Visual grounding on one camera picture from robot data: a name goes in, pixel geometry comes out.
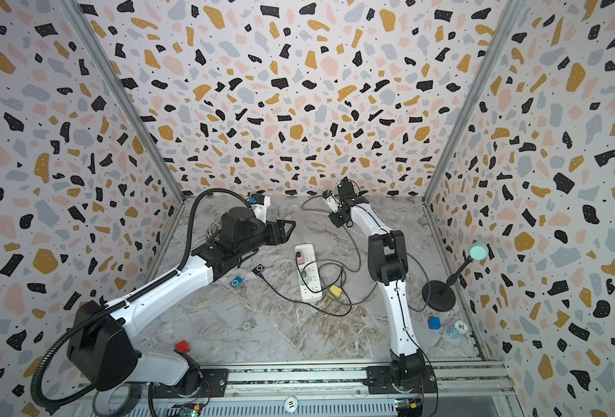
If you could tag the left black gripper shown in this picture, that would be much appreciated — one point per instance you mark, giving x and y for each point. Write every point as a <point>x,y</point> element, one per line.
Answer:
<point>274,228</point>

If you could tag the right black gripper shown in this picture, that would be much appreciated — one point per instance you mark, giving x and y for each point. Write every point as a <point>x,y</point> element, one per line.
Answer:
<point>338,222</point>

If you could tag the pink USB charger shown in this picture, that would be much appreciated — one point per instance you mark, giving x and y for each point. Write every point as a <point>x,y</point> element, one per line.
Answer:
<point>299,256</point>

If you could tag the white power strip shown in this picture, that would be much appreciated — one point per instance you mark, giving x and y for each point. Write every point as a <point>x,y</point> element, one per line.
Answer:
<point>308,274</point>

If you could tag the blue mp3 player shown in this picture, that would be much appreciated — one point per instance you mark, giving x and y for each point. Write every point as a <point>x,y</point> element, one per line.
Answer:
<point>236,282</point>

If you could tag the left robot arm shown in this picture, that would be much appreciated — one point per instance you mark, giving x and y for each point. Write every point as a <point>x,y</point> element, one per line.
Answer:
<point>100,342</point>

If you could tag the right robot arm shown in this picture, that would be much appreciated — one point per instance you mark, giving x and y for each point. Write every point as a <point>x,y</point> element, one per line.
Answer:
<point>388,268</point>

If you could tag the yellow USB charger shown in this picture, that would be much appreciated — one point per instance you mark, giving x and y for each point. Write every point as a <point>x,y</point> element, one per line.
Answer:
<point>335,292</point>

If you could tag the blue cube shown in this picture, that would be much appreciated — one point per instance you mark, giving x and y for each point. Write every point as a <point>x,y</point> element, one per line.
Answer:
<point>434,323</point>

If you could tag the red cube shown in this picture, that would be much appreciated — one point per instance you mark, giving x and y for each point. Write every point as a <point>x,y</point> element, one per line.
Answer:
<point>183,346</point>

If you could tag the clear plastic packet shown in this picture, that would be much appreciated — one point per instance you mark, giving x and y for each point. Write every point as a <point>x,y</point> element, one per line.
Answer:
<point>457,330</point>

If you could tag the black tape roll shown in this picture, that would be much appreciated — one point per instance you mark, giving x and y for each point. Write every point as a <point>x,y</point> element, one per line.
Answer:
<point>119,401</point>

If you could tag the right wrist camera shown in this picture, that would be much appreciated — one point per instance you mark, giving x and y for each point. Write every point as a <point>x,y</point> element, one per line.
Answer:
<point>331,201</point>

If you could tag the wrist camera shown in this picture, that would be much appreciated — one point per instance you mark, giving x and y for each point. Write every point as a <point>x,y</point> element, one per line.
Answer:
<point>260,205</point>
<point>331,201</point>

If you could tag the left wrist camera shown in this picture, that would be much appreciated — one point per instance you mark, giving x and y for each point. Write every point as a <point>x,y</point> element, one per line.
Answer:
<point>260,205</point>

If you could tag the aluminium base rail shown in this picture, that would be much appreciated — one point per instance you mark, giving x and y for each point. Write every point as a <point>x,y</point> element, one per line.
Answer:
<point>460,387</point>

